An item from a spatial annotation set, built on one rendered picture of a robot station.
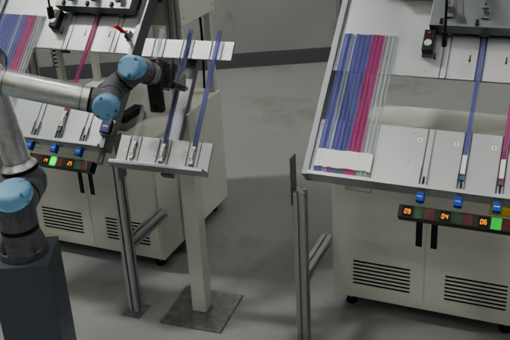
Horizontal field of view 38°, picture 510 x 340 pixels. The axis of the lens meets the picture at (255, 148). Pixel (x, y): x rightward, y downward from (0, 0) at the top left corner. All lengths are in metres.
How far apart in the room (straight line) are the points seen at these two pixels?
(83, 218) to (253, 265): 0.78
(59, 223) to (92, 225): 0.18
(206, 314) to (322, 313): 0.45
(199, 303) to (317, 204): 1.03
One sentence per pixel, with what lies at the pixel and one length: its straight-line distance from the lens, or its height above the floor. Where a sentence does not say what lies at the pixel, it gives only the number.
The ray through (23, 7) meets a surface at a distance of 3.20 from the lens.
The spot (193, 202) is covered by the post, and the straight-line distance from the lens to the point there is 2.69.
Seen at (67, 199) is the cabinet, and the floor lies 0.28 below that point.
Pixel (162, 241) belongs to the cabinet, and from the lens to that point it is 3.15.
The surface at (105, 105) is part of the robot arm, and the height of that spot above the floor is 1.04.
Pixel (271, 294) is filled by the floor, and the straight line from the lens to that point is 3.03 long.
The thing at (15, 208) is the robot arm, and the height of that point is 0.73.
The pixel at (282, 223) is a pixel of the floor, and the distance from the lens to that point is 3.53.
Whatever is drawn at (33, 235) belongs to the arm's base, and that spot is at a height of 0.62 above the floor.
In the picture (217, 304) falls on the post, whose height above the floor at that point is 0.01.
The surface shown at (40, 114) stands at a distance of 2.89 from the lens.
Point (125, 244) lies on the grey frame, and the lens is 2.84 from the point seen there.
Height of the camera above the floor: 1.72
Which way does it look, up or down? 23 degrees down
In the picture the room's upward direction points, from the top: 3 degrees counter-clockwise
